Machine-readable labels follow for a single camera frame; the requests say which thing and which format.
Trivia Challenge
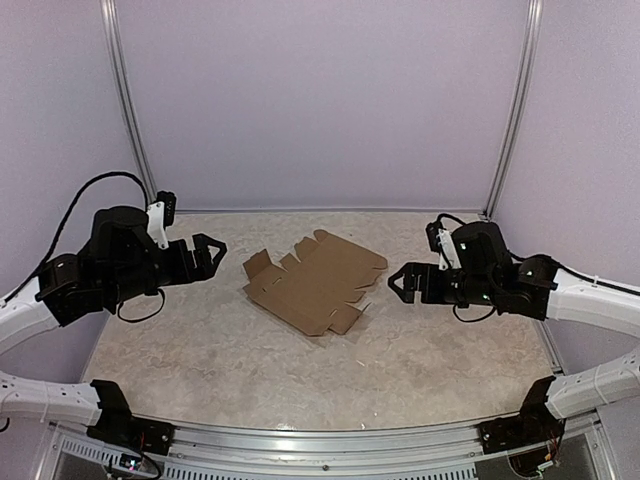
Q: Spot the left aluminium frame post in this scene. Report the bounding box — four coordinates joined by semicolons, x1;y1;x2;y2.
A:
99;0;157;197

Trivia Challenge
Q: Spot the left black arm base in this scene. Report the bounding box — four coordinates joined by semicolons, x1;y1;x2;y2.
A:
87;380;176;456

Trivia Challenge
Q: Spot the right black camera cable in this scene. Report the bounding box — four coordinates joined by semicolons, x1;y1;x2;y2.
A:
509;252;640;297

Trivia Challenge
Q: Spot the brown cardboard box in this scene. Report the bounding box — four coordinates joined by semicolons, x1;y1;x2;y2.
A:
243;229;388;337

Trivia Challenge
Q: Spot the aluminium frame post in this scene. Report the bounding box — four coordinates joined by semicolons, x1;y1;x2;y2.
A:
99;0;157;197
483;0;544;220

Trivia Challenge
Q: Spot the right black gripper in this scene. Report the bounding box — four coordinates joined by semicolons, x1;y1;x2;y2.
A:
388;261;498;307

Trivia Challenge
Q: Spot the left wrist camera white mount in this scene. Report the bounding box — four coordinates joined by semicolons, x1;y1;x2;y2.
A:
146;191;177;250

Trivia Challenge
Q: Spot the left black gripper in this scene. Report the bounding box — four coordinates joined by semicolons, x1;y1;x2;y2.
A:
107;233;226;305

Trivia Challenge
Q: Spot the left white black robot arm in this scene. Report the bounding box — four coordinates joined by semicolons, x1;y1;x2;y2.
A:
1;202;227;445

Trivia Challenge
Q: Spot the left black camera cable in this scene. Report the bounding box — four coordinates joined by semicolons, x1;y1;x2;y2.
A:
0;172;154;301

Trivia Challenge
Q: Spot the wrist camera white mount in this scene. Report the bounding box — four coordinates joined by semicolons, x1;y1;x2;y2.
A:
425;221;461;270
146;191;177;250

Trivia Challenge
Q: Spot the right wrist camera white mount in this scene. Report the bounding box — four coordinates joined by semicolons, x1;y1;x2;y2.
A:
425;221;461;270

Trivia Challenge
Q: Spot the right aluminium frame post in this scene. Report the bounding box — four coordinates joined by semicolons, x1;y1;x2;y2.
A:
483;0;544;220

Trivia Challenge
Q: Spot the front aluminium rail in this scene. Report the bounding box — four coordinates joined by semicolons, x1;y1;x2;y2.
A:
32;413;622;479

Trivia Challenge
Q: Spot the black camera cable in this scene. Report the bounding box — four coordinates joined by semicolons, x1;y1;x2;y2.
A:
509;252;640;297
0;172;154;301

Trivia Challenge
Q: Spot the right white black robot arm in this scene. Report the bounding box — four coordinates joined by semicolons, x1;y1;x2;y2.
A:
388;219;639;444

